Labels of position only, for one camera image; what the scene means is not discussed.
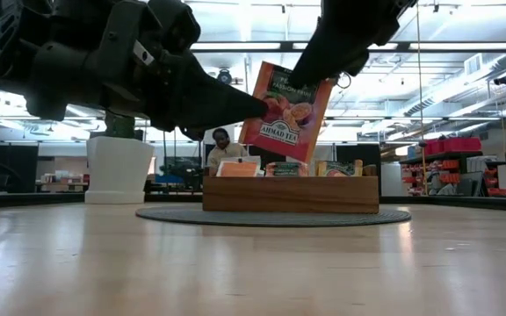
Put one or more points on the small blue bin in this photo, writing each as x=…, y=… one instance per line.
x=169, y=178

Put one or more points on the shelf with red bins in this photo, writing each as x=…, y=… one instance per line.
x=453, y=145

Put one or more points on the black round ceiling fixture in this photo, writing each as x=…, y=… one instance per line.
x=224, y=77

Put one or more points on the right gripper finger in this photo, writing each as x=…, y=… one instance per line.
x=327, y=57

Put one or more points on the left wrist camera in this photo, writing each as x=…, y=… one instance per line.
x=174, y=24

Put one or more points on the white plant pot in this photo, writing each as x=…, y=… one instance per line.
x=119, y=171

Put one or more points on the white panel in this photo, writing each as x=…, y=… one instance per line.
x=325, y=153

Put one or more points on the person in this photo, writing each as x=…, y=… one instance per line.
x=224, y=151

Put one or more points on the round grey mat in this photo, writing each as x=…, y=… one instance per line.
x=169, y=216

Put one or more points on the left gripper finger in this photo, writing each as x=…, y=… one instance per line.
x=218, y=105

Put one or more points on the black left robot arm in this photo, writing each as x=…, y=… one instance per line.
x=7, y=57

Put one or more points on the green cactus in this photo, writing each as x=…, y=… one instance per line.
x=120, y=127

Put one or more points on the black overhead light bar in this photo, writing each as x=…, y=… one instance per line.
x=286, y=45

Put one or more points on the black aluminium rig frame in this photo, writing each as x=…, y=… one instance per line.
x=455, y=202

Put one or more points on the white barrel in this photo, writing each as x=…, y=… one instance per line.
x=392, y=180

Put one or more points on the background desk with clutter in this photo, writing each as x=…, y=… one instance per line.
x=62, y=180

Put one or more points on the wooden tea organizer box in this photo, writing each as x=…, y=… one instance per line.
x=288, y=195

